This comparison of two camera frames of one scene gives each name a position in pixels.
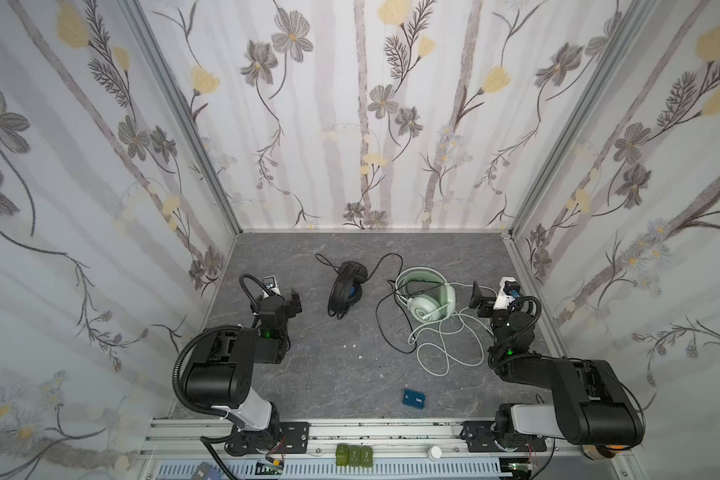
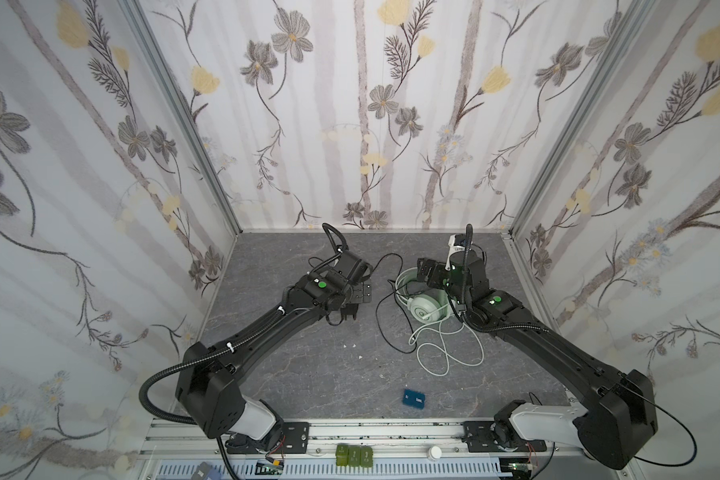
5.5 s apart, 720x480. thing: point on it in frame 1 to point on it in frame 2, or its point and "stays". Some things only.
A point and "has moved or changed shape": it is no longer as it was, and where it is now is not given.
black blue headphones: x=347 y=288 has moved or changed shape
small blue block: x=413 y=399 stays
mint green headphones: x=427 y=293 stays
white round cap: x=434 y=452 stays
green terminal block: x=354 y=455 stays
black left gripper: x=289 y=304 to x=360 y=293
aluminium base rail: x=184 y=449 stays
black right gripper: x=486 y=306 to x=428 y=270
